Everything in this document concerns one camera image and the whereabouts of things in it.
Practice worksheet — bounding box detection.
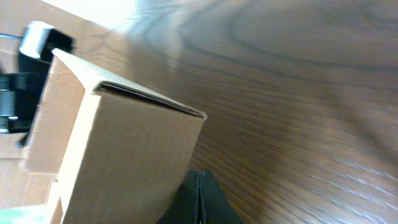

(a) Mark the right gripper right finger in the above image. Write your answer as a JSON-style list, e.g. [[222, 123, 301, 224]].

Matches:
[[199, 170, 244, 224]]

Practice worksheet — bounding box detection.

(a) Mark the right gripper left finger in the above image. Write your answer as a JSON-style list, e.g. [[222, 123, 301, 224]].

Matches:
[[157, 170, 199, 224]]

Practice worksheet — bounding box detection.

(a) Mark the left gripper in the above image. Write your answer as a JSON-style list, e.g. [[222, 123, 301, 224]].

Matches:
[[1, 29, 74, 148]]

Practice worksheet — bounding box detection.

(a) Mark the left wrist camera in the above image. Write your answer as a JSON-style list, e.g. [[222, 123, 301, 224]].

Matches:
[[19, 21, 54, 59]]

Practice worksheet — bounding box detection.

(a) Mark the brown cardboard box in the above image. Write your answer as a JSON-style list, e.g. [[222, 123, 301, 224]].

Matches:
[[1, 49, 206, 223]]

